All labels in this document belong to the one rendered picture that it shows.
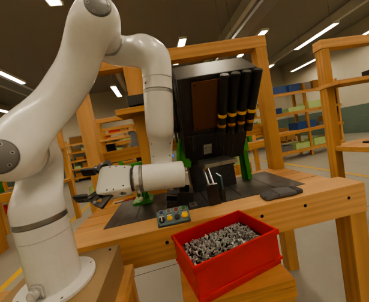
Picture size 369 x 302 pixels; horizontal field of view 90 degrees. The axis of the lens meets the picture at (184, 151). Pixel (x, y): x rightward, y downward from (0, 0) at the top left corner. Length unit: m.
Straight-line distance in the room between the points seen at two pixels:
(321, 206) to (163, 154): 0.81
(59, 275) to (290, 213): 0.91
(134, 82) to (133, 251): 1.09
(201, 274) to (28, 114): 0.59
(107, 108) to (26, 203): 11.00
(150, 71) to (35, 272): 0.59
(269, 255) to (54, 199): 0.66
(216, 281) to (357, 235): 0.86
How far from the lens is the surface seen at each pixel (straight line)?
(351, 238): 1.32
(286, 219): 1.04
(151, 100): 0.56
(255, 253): 0.70
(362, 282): 1.46
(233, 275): 0.69
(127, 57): 0.64
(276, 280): 0.74
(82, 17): 0.56
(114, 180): 0.59
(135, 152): 1.51
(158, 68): 0.58
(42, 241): 0.60
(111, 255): 0.72
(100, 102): 11.64
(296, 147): 6.61
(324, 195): 1.12
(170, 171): 0.56
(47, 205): 0.58
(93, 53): 0.56
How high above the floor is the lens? 1.28
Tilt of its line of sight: 4 degrees down
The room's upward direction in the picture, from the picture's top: 11 degrees counter-clockwise
